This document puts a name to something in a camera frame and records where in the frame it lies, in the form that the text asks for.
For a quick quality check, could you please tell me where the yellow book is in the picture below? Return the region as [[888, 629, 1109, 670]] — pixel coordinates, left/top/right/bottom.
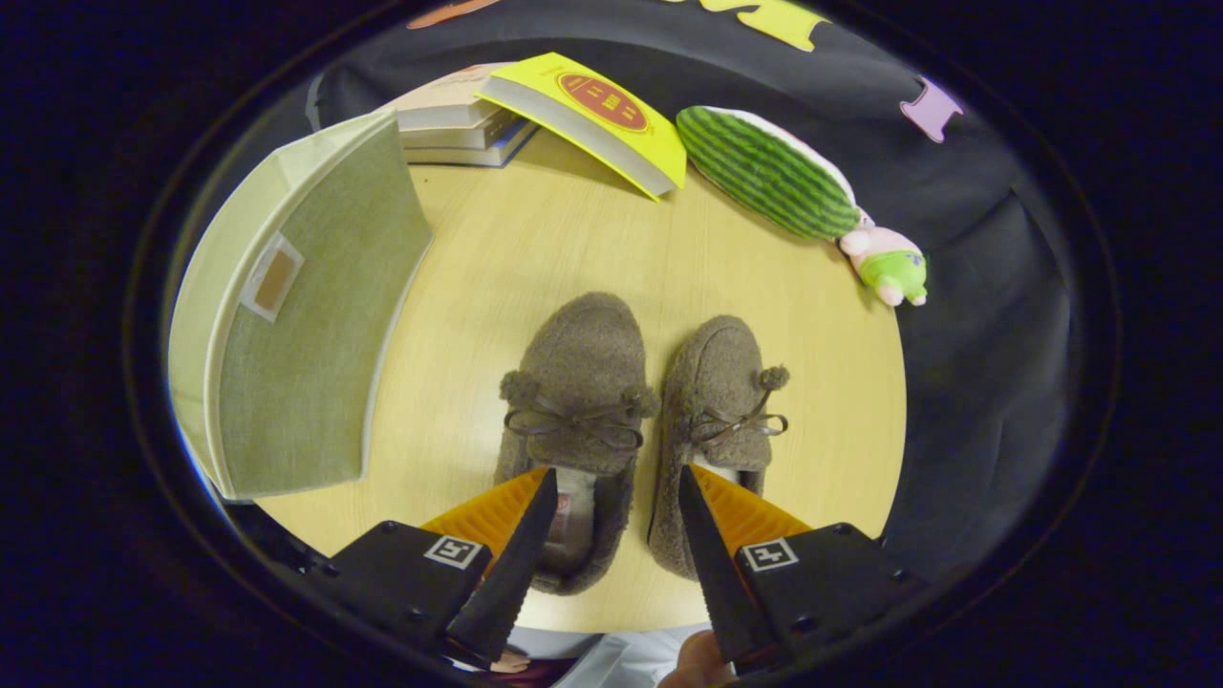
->
[[475, 52, 689, 202]]

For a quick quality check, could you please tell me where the brown fuzzy shoe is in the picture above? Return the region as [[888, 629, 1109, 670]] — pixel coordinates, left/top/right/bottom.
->
[[648, 315, 790, 582], [494, 291, 660, 595]]

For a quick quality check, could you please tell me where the pink and green plush toy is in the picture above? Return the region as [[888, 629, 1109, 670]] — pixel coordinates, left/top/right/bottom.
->
[[839, 215, 930, 309]]

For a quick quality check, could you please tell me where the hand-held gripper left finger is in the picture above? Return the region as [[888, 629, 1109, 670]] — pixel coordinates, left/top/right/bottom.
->
[[304, 466, 560, 670]]

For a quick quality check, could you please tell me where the grey paperback book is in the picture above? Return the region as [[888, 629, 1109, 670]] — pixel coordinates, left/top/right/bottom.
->
[[399, 107, 525, 151]]

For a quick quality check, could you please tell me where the beige paperback book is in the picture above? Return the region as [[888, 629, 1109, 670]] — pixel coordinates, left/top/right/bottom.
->
[[380, 62, 517, 132]]

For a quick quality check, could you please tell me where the watermelon slice plush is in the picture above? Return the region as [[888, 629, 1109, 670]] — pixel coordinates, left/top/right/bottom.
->
[[676, 105, 866, 242]]

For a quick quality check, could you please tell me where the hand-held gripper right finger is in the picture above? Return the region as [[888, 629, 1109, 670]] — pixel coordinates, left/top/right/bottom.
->
[[676, 463, 928, 677]]

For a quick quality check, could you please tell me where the beige fabric storage box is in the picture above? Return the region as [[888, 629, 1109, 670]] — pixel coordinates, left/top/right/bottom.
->
[[170, 110, 433, 500]]

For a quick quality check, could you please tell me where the person's light clothing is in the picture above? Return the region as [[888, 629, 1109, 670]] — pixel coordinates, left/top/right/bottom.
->
[[506, 623, 713, 688]]

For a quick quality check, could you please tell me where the blue cover book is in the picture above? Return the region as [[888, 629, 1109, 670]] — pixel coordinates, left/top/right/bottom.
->
[[406, 119, 542, 169]]

